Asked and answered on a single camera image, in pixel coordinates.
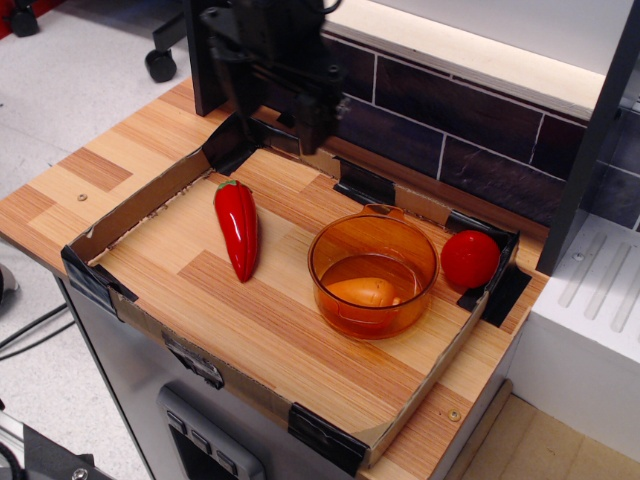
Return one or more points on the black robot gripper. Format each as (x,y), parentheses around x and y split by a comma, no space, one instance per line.
(258,43)

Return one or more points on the orange toy carrot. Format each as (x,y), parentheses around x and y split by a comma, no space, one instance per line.
(366,291)

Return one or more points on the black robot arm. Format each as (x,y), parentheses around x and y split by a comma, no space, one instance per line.
(254,44)

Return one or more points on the cardboard fence with black tape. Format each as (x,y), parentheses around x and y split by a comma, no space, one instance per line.
(160,304)

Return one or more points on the transparent orange plastic pot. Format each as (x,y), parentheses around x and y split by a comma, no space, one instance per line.
(377,242)

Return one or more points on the dark left side panel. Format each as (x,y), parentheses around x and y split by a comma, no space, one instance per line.
(209,93)

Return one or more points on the red toy chili pepper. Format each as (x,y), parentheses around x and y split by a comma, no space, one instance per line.
(238,220)

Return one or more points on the black office chair base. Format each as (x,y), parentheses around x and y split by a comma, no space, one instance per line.
(162,21)

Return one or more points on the red toy tomato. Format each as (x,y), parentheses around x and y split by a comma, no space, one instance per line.
(470,258)

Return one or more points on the grey oven control panel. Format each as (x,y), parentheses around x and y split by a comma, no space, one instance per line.
(204,450)

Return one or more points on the white toy sink unit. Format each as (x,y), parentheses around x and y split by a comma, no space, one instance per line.
(578,357)

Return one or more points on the dark grey vertical post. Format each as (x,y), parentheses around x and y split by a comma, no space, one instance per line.
(618,95)

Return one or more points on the black metal bracket with screw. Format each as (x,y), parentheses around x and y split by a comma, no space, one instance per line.
(28,454)

